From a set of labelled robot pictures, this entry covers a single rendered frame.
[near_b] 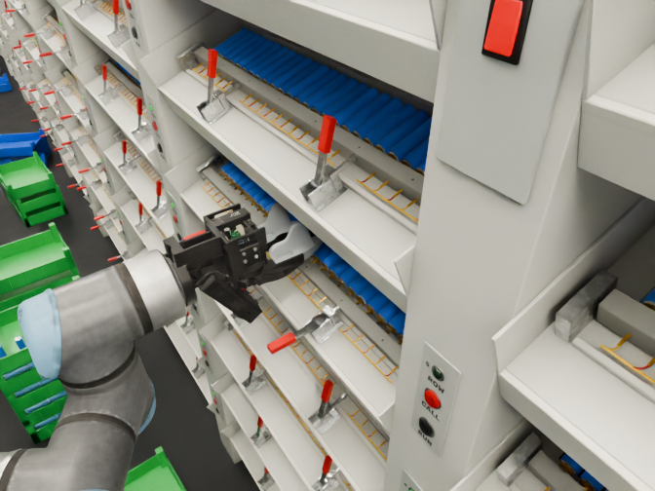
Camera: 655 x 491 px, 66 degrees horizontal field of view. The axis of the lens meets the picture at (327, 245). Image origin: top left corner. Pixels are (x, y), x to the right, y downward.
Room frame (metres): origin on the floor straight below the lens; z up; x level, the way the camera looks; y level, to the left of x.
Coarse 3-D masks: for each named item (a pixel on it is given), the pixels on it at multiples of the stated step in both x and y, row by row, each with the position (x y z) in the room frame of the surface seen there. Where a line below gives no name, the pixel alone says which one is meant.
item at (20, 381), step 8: (32, 368) 0.93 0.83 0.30; (0, 376) 0.88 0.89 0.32; (16, 376) 0.90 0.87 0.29; (24, 376) 0.91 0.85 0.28; (32, 376) 0.92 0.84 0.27; (0, 384) 0.88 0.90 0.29; (8, 384) 0.89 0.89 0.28; (16, 384) 0.90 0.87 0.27; (24, 384) 0.91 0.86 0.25; (8, 392) 0.88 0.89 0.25
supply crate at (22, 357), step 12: (0, 312) 1.07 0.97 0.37; (12, 312) 1.09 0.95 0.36; (0, 324) 1.06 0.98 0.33; (12, 324) 1.07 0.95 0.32; (0, 336) 1.02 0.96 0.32; (12, 336) 1.02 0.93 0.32; (12, 348) 0.98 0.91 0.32; (24, 348) 0.93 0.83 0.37; (0, 360) 0.89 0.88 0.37; (12, 360) 0.91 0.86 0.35; (24, 360) 0.92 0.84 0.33; (0, 372) 0.88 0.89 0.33
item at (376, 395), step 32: (192, 160) 0.83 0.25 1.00; (224, 160) 0.86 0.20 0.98; (192, 192) 0.80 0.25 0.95; (288, 288) 0.53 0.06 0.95; (288, 320) 0.51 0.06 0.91; (320, 352) 0.43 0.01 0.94; (352, 352) 0.42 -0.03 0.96; (352, 384) 0.38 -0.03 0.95; (384, 384) 0.37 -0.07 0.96; (384, 416) 0.31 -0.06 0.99
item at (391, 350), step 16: (208, 176) 0.80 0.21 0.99; (208, 192) 0.78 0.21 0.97; (224, 192) 0.74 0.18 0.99; (256, 224) 0.65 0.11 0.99; (304, 272) 0.53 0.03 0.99; (320, 272) 0.52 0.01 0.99; (320, 288) 0.50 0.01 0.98; (336, 288) 0.49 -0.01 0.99; (336, 304) 0.47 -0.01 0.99; (352, 304) 0.46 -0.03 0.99; (352, 320) 0.44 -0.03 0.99; (368, 320) 0.43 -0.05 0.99; (368, 336) 0.41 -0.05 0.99; (384, 336) 0.41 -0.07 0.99; (384, 352) 0.39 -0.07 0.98; (400, 352) 0.38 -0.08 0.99
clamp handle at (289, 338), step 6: (312, 318) 0.45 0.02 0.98; (312, 324) 0.45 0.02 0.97; (318, 324) 0.45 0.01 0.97; (300, 330) 0.44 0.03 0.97; (306, 330) 0.44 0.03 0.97; (312, 330) 0.44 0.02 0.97; (288, 336) 0.43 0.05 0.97; (294, 336) 0.43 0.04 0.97; (300, 336) 0.43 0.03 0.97; (276, 342) 0.42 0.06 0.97; (282, 342) 0.42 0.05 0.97; (288, 342) 0.42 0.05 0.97; (270, 348) 0.41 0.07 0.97; (276, 348) 0.41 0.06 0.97; (282, 348) 0.41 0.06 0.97
